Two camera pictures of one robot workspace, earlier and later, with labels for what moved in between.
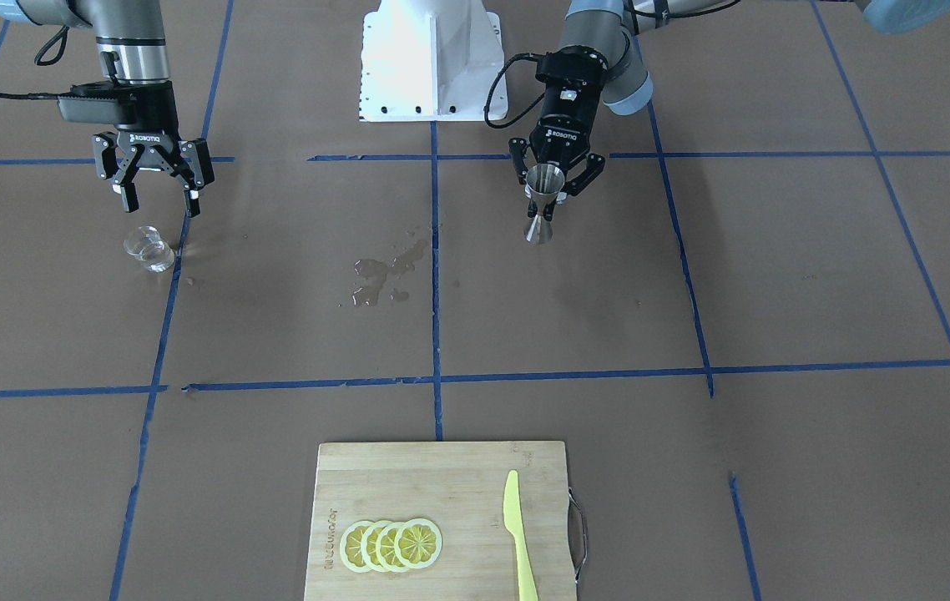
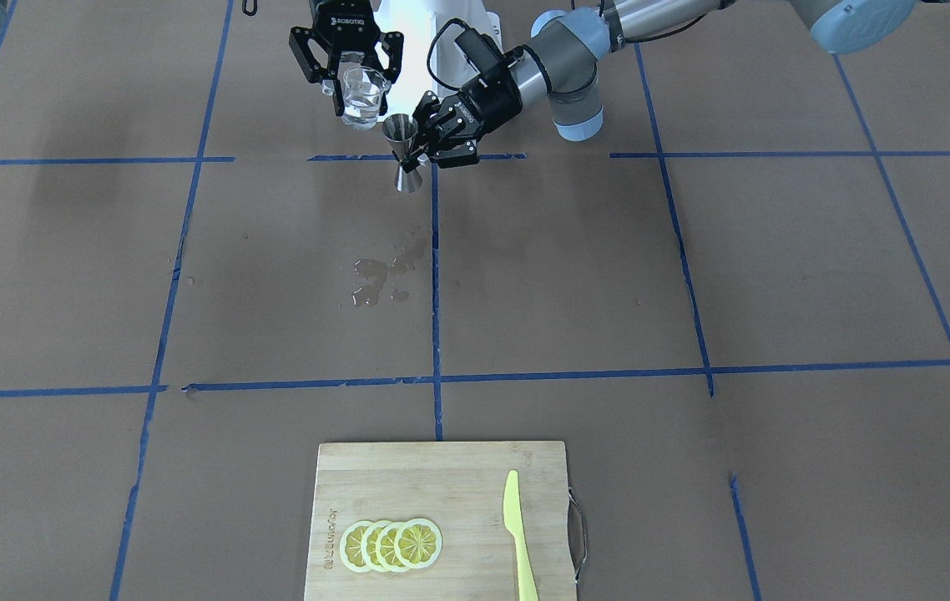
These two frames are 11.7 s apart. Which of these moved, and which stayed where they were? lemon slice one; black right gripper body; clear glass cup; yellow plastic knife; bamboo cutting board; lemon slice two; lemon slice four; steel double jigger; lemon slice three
Moved: black right gripper body; steel double jigger; clear glass cup
Stayed: yellow plastic knife; bamboo cutting board; lemon slice four; lemon slice two; lemon slice three; lemon slice one
